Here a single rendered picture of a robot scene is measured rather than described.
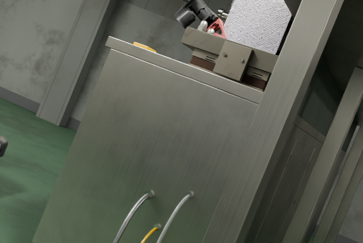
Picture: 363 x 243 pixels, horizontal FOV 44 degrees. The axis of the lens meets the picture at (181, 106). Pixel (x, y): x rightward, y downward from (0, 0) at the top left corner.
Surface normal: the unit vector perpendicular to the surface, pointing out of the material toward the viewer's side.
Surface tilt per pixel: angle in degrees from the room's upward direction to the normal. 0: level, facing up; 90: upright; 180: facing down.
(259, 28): 90
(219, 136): 90
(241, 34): 90
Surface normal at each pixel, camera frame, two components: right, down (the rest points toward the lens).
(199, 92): -0.41, -0.16
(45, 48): -0.15, -0.05
